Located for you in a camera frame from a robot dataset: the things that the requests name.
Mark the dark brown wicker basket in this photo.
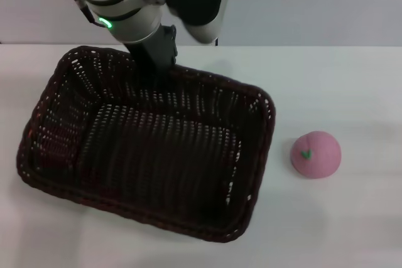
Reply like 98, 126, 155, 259
14, 45, 278, 244

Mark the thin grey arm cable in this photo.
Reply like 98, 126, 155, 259
65, 0, 102, 28

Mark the pink peach toy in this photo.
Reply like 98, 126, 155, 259
289, 130, 342, 180

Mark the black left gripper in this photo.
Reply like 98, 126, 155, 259
126, 24, 178, 94

